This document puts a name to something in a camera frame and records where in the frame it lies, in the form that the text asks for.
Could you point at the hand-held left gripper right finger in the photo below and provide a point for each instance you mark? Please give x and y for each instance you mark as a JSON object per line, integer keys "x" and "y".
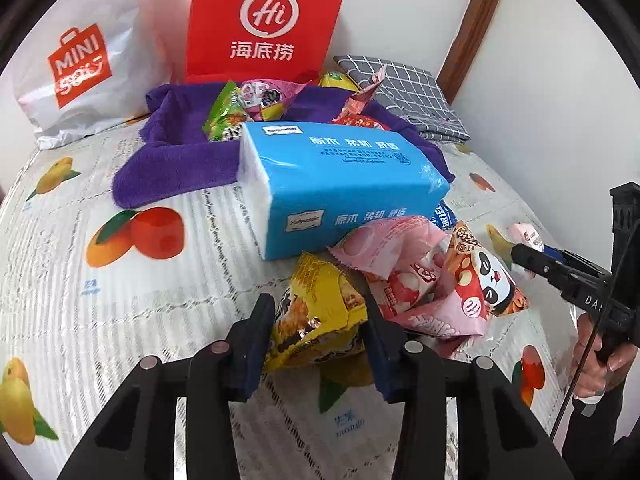
{"x": 382, "y": 360}

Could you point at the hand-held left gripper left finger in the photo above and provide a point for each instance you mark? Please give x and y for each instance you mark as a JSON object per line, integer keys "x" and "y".
{"x": 255, "y": 350}

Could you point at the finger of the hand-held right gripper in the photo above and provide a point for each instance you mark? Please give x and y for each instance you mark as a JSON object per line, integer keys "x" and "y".
{"x": 540, "y": 265}
{"x": 575, "y": 262}

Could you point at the small pink white snack packet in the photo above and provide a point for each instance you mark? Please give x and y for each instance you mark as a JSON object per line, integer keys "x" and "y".
{"x": 525, "y": 234}

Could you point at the panda print snack packet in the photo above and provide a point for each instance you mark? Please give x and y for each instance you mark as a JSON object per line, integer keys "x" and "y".
{"x": 482, "y": 270}

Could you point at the pink lychee snack packet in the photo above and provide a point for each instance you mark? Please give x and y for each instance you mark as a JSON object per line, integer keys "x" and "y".
{"x": 415, "y": 310}

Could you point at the yellow snack packet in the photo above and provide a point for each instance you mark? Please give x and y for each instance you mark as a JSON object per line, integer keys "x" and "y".
{"x": 310, "y": 310}

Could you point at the large pink snack packet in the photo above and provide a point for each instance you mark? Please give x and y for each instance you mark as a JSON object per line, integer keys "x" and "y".
{"x": 390, "y": 245}

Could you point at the purple towel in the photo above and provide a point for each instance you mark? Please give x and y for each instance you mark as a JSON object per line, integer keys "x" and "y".
{"x": 175, "y": 170}

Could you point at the green snack packet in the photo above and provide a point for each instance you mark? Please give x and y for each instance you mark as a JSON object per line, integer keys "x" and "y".
{"x": 225, "y": 115}

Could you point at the white red snack packet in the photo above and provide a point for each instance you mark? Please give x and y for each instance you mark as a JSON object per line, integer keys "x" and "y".
{"x": 367, "y": 92}

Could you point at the purple pink snack packet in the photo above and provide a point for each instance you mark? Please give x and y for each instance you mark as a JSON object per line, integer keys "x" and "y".
{"x": 262, "y": 95}

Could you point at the person's right forearm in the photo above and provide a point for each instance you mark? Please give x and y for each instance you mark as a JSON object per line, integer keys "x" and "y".
{"x": 600, "y": 440}

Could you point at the person's right hand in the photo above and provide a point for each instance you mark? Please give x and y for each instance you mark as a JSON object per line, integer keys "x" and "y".
{"x": 595, "y": 375}

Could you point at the blue snack packet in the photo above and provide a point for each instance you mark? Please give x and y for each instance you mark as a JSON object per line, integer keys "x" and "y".
{"x": 444, "y": 217}

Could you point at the fruit print tablecloth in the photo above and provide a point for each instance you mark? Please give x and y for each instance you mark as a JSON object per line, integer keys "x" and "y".
{"x": 150, "y": 300}

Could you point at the blue tissue pack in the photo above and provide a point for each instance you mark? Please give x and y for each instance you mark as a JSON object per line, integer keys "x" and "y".
{"x": 340, "y": 180}

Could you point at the grey checked folded cloth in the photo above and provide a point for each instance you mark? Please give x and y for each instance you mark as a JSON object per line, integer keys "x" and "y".
{"x": 415, "y": 90}

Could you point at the yellow green snack bag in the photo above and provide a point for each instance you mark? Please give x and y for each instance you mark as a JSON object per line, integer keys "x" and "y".
{"x": 335, "y": 81}

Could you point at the red paper bag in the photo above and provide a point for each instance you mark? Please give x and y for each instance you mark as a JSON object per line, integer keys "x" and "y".
{"x": 265, "y": 10}

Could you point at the white plastic bag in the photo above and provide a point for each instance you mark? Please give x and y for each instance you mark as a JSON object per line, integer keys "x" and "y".
{"x": 100, "y": 35}

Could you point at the wooden door frame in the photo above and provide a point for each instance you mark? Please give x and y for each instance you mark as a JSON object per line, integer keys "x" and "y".
{"x": 475, "y": 25}

